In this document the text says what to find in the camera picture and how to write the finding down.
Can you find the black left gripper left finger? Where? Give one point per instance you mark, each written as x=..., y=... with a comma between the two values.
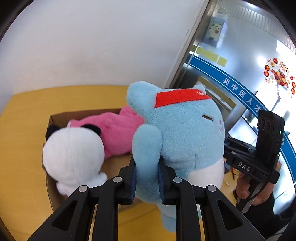
x=91, y=212

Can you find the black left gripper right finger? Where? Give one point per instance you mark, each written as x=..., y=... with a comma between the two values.
x=202, y=213

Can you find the blue cat plush toy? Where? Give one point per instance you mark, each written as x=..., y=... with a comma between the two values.
x=184, y=127

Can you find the person's right hand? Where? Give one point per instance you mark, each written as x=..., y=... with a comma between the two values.
x=254, y=185

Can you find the white panda plush toy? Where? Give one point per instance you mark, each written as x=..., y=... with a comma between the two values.
x=74, y=157

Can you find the red festive window decal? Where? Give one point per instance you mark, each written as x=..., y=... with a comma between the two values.
x=278, y=75

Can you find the pink plush toy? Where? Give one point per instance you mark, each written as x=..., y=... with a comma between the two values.
x=117, y=129

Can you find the yellow sticky notes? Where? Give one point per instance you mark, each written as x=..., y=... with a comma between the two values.
x=211, y=56

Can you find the cartoon poster on glass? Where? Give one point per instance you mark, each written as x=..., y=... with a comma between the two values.
x=215, y=32

